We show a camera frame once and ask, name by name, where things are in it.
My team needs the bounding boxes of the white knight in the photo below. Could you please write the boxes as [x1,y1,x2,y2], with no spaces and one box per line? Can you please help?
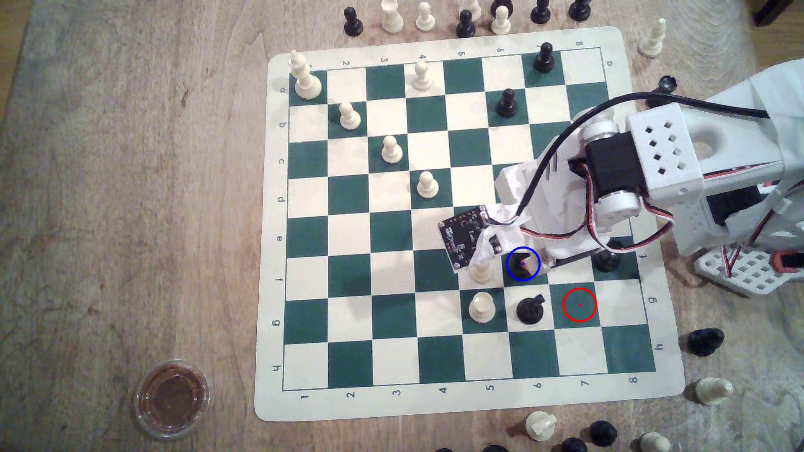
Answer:
[695,377,734,406]

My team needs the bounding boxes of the black rook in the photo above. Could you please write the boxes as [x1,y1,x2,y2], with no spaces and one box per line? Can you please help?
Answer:
[593,241,624,273]

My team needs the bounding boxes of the red white black servo wires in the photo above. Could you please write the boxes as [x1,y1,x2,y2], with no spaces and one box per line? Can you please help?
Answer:
[519,160,804,277]

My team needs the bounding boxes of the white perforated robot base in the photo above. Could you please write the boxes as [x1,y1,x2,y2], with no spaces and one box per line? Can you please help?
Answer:
[693,241,804,299]

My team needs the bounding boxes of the white rook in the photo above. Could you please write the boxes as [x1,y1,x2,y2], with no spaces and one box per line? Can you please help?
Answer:
[468,291,497,324]
[381,0,405,34]

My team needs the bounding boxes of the green and white chessboard mat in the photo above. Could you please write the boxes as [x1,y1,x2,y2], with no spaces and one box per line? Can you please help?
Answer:
[254,26,687,423]

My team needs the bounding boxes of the orange clamp handle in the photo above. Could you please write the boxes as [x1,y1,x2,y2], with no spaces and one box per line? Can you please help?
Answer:
[771,250,804,273]

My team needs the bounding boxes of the white bishop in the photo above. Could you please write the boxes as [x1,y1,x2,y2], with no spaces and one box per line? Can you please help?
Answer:
[637,18,668,59]

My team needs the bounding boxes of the black camera cable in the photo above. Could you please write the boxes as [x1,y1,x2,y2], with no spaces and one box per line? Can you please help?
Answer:
[516,92,771,221]

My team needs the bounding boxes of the clear cup with brown sauce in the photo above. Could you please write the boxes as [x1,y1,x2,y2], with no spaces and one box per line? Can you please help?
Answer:
[132,359,211,440]

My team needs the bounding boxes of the tall white king piece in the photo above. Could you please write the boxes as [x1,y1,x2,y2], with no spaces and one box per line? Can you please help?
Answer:
[287,51,323,100]

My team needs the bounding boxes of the black camera circuit board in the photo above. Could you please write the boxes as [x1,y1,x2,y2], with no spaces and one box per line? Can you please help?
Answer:
[438,205,492,271]

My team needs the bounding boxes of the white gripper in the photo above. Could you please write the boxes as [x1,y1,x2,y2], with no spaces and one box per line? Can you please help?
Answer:
[472,124,599,272]

